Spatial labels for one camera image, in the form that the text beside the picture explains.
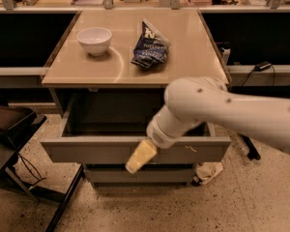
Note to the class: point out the blue crumpled chip bag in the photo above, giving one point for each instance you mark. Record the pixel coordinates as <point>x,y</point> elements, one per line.
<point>152,47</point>

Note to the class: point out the beige top drawer cabinet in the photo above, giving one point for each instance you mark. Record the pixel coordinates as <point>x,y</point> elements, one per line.
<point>115,64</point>

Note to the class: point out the grey bottom drawer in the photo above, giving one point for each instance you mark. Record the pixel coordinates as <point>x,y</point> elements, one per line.
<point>150,174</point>

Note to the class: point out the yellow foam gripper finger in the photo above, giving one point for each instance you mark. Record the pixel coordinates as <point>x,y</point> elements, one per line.
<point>143,153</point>

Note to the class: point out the white ceramic bowl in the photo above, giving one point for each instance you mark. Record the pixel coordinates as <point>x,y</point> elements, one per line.
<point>95,41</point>

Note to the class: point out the black power adapter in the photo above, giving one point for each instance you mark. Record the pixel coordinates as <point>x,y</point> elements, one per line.
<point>262,66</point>

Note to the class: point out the grey top drawer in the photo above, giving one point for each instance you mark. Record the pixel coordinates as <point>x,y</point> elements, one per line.
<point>104,127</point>

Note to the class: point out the black metal stand leg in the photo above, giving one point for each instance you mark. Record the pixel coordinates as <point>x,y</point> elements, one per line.
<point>252,152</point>

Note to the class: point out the grey drawer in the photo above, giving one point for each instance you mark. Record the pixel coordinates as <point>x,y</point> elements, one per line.
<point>150,174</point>
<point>104,127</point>

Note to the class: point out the black chair at left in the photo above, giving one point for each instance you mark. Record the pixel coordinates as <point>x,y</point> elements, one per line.
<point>17,126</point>

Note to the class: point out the crumpled white cloth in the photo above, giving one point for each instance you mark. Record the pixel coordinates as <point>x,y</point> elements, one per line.
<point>206,172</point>

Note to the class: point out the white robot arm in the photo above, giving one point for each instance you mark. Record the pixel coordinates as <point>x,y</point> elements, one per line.
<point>191,101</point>

